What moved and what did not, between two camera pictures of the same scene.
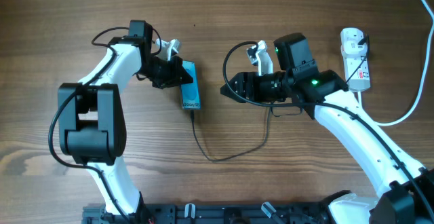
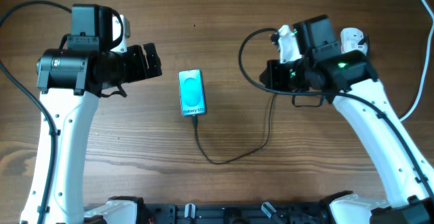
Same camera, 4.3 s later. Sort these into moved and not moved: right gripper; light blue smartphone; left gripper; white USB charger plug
Moved: light blue smartphone; right gripper; left gripper
Not moved: white USB charger plug
